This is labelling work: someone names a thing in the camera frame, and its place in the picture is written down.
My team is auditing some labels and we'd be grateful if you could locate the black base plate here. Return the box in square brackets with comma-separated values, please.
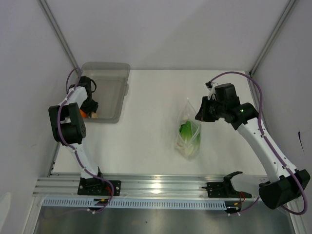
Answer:
[202, 182, 252, 198]
[78, 178, 121, 196]

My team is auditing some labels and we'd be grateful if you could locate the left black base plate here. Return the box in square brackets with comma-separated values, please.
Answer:
[78, 178, 121, 196]

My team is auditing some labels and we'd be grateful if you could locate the aluminium mounting rail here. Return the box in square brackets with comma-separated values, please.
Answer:
[33, 173, 299, 200]

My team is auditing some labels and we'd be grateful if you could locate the white slotted cable duct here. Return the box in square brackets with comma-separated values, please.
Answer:
[42, 197, 227, 210]

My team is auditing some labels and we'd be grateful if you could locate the clear plastic container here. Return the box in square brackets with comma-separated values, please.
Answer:
[82, 62, 131, 123]

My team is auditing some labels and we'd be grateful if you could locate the aluminium frame post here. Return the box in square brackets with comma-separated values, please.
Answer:
[37, 0, 78, 68]
[249, 0, 299, 77]

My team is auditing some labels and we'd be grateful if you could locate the small garlic bulb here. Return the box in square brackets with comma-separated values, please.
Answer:
[90, 112, 98, 118]

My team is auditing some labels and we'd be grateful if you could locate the left aluminium frame post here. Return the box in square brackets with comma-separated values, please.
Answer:
[37, 0, 78, 68]

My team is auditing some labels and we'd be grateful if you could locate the clear zip top bag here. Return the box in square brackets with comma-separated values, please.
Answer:
[175, 99, 201, 160]

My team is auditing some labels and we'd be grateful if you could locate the right aluminium frame post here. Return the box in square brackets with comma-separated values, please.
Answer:
[249, 0, 299, 77]

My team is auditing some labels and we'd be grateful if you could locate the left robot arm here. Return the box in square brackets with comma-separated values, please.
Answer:
[48, 76, 106, 195]

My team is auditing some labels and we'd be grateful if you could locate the orange fruit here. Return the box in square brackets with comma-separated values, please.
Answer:
[80, 110, 88, 118]

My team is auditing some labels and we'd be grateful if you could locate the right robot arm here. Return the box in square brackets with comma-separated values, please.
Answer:
[195, 82, 311, 210]

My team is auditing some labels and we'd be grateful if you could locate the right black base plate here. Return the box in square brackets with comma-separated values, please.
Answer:
[202, 182, 252, 198]

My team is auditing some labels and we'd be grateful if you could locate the green plastic lettuce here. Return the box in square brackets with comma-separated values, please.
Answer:
[177, 120, 201, 158]

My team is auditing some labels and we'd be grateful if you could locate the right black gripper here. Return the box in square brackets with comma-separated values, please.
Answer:
[195, 97, 226, 122]

